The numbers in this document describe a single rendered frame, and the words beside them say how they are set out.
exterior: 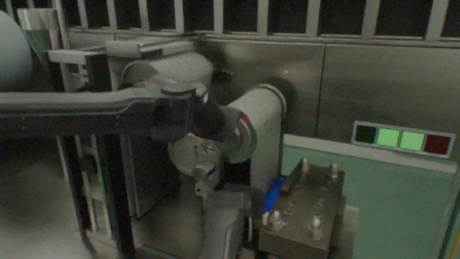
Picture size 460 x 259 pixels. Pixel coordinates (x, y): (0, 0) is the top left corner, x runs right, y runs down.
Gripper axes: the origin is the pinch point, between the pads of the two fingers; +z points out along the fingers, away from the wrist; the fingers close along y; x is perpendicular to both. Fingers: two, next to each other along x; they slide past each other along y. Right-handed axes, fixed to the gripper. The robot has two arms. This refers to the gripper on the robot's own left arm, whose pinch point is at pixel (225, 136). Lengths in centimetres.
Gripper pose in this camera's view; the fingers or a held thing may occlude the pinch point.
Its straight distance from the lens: 70.9
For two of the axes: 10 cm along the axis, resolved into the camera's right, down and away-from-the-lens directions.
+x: 3.0, -9.1, 2.8
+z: 2.8, 3.6, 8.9
